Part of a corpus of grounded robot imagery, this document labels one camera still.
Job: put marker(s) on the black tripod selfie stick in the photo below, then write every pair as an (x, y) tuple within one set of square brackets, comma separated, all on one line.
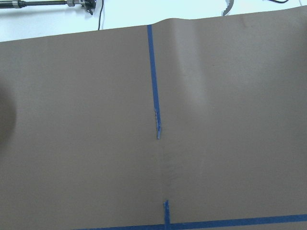
[(87, 5)]

